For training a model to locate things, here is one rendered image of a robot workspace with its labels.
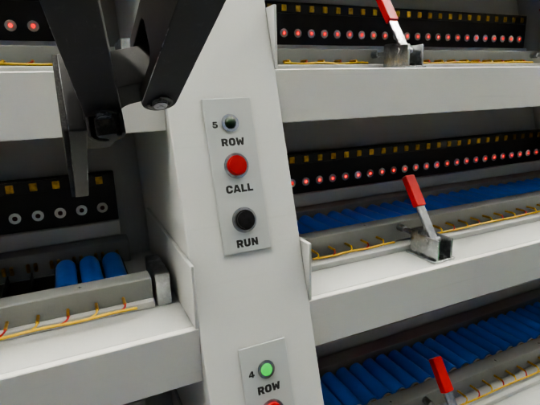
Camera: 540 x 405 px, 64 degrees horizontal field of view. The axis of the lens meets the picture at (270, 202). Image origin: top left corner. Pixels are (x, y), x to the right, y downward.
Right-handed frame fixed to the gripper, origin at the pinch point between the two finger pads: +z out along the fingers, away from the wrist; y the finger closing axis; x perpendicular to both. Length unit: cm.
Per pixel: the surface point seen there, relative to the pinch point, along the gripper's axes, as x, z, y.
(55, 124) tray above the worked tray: -7.1, 12.5, -1.3
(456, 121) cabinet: -13, 30, -60
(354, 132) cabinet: -12, 30, -40
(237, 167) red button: -2.3, 11.9, -13.5
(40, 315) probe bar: 4.8, 19.9, 1.7
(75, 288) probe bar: 3.3, 19.9, -0.9
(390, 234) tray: 4.1, 21.1, -33.1
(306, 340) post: 11.9, 16.1, -17.5
